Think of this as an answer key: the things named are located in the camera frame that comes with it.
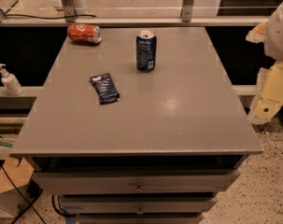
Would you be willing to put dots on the left metal window post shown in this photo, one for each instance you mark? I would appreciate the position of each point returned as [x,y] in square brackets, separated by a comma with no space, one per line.
[69,10]

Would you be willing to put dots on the middle grey drawer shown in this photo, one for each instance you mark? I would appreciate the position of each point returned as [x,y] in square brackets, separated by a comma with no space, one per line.
[138,204]

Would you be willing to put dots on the white pump dispenser bottle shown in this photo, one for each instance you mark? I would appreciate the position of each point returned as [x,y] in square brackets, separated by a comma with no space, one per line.
[10,82]

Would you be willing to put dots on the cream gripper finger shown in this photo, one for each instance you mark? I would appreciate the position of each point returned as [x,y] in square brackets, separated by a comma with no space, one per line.
[257,34]
[268,99]

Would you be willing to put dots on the grey drawer cabinet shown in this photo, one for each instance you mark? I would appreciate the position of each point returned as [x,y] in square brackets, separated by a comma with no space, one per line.
[182,116]

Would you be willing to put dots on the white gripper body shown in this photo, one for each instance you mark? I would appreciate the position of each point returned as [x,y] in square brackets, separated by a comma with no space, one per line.
[279,36]

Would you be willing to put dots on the green stick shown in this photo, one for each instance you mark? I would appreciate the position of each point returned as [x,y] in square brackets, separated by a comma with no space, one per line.
[4,144]

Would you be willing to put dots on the bottom grey drawer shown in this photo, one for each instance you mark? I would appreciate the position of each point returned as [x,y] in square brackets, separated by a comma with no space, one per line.
[141,219]

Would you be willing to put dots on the orange soda can lying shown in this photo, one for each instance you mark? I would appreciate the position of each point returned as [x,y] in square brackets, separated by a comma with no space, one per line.
[85,33]

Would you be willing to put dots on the grey drawer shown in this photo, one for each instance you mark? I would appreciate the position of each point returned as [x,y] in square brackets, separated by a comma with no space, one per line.
[138,204]
[88,183]
[141,219]

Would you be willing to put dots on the top grey drawer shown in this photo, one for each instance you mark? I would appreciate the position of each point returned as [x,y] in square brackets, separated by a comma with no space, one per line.
[88,183]

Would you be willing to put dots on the blue pepsi can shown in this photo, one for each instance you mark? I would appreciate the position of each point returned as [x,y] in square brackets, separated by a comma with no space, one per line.
[146,44]

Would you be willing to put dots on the metal window post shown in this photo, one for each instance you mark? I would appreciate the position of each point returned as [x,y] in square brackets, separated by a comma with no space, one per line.
[69,10]
[186,11]

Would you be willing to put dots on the dark blue snack packet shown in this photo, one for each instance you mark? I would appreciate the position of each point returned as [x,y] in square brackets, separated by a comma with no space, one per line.
[106,89]

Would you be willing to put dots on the right metal window post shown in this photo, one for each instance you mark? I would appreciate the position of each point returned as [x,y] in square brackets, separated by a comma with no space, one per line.
[186,11]

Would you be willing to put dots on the cardboard box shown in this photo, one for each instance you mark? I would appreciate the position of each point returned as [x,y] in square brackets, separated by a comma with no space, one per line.
[16,178]

